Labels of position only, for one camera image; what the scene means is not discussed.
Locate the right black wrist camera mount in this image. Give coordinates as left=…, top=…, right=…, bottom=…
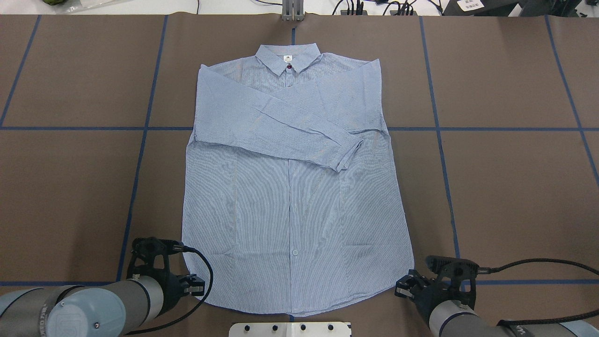
left=425, top=255, right=480, bottom=309

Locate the green folded cloth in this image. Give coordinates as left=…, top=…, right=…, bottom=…
left=42, top=0, right=66, bottom=6

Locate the grey orange connector hub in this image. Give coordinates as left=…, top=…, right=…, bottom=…
left=383, top=0, right=417, bottom=16
left=333, top=0, right=367, bottom=16

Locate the grey metal bracket post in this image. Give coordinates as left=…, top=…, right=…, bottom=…
left=282, top=0, right=305, bottom=22

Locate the white mounting plate with bolts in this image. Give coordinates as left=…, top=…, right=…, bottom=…
left=228, top=322, right=353, bottom=337

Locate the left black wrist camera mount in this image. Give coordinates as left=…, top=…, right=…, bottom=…
left=126, top=237, right=184, bottom=282

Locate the light blue striped shirt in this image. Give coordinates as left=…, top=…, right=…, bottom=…
left=182, top=44, right=415, bottom=316

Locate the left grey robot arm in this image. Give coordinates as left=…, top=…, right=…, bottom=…
left=0, top=274, right=207, bottom=337

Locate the left black camera cable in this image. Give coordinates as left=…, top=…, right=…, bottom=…
left=124, top=244, right=214, bottom=336

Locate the black box with white label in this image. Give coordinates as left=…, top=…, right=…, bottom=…
left=441, top=0, right=519, bottom=17

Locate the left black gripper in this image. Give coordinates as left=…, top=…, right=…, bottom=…
left=159, top=271, right=206, bottom=315

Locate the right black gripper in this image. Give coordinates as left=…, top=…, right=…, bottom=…
left=395, top=270, right=461, bottom=321

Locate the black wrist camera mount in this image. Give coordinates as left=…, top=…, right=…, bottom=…
left=425, top=255, right=480, bottom=309
left=126, top=237, right=184, bottom=282

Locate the clear plastic MINI bag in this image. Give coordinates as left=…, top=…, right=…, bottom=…
left=62, top=0, right=116, bottom=13

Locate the right black braided cable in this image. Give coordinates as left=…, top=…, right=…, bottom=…
left=477, top=258, right=599, bottom=326

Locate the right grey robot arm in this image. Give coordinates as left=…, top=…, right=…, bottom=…
left=395, top=267, right=599, bottom=337

